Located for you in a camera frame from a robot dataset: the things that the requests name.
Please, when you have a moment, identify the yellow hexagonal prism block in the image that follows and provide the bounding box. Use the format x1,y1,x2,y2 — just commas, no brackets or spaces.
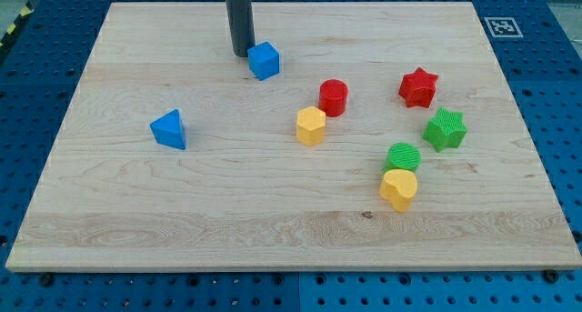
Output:
296,106,326,146

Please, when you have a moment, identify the blue triangular prism block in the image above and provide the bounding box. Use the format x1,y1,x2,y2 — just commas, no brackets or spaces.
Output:
150,109,186,150

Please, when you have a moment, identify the black bolt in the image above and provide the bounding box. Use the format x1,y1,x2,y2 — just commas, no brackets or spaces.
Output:
38,273,54,287
542,269,559,284

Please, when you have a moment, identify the black bolt right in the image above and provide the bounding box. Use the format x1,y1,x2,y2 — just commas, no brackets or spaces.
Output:
542,269,559,284

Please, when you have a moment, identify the white fiducial marker tag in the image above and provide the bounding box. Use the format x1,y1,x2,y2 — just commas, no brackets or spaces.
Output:
484,16,523,38

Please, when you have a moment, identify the red star block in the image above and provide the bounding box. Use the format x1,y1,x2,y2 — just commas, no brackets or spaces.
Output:
398,67,438,108

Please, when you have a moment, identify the red cylinder block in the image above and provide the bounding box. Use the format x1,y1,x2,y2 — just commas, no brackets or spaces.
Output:
318,79,349,117

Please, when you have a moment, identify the green cylinder block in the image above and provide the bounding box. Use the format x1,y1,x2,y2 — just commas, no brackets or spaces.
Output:
383,142,421,172

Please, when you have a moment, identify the black bolt left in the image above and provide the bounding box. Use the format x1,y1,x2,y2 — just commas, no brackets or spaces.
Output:
38,273,54,287

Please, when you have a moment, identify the green star block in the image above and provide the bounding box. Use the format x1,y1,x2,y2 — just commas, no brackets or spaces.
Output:
422,107,467,152

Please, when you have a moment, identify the yellow heart block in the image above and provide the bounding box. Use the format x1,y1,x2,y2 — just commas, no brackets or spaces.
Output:
378,169,418,212

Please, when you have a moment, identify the yellow black hazard tape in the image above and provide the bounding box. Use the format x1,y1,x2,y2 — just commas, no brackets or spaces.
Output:
1,1,35,50

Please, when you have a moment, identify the light wooden board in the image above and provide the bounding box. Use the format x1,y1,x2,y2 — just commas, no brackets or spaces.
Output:
6,2,581,273

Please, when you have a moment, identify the blue cube block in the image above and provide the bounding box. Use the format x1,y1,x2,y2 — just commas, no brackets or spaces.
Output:
247,41,280,81

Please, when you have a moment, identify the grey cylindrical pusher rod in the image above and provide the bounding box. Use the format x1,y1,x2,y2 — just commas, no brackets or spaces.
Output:
225,0,255,57

